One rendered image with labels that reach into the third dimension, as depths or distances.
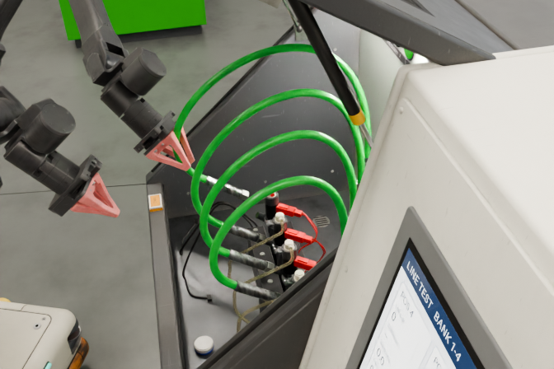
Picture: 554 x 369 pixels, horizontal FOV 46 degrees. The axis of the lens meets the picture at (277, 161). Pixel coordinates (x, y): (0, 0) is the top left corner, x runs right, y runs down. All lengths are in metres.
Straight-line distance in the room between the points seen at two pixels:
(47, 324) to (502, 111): 1.83
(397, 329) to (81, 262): 2.25
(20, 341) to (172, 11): 2.89
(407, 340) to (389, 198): 0.17
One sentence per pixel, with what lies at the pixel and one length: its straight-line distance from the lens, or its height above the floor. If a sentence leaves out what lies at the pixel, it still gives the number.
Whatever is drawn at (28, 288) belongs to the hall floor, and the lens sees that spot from 2.88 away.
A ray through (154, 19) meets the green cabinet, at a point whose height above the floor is 0.16.
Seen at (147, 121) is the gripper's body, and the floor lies 1.30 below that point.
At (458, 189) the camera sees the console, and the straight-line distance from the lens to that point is 0.67.
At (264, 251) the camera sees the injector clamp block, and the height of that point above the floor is 0.98.
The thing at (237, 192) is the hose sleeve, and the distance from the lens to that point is 1.30.
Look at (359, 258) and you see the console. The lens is 0.88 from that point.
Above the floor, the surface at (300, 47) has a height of 1.42.
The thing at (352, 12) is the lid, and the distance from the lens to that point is 0.75.
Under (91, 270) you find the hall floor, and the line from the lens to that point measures 2.86.
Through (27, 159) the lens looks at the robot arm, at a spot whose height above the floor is 1.34.
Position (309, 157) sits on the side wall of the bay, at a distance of 1.68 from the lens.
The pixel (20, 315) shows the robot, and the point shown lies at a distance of 2.38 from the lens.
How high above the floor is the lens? 1.91
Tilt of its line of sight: 35 degrees down
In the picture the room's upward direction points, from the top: 2 degrees counter-clockwise
